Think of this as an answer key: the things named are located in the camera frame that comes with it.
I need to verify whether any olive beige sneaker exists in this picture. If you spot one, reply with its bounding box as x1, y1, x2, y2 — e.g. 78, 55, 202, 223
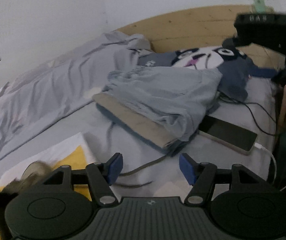
0, 161, 52, 200

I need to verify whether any white yellow plastic bag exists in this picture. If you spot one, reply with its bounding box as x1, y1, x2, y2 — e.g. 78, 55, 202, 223
0, 132, 96, 240

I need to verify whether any green clip desk lamp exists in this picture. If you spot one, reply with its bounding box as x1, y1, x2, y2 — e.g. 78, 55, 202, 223
251, 0, 266, 13

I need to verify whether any dark blue folded garment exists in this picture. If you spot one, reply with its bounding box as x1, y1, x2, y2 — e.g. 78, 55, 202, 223
96, 103, 198, 157

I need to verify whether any black smartphone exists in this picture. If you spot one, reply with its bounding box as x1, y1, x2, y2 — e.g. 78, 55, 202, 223
198, 115, 258, 155

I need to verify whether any panda print pillow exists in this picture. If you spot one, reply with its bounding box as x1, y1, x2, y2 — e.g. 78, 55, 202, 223
138, 46, 277, 101

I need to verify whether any grey bed sheet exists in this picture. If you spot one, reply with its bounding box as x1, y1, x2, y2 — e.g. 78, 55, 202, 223
0, 77, 275, 196

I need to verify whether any beige folded garment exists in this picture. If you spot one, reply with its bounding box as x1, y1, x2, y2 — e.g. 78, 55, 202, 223
93, 93, 178, 148

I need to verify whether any wooden headboard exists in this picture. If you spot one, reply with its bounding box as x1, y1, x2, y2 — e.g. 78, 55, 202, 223
116, 4, 286, 71

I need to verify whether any light blue folded garment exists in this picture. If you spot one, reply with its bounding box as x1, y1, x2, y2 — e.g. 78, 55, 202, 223
103, 66, 223, 141

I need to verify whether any grey blue patterned duvet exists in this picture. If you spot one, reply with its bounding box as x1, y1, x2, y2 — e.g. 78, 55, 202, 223
0, 31, 151, 161

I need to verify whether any white charging cable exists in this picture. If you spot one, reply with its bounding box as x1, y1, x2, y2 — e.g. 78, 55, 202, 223
253, 142, 277, 181

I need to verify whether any black cable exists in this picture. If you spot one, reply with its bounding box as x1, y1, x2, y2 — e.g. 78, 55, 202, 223
219, 91, 281, 138

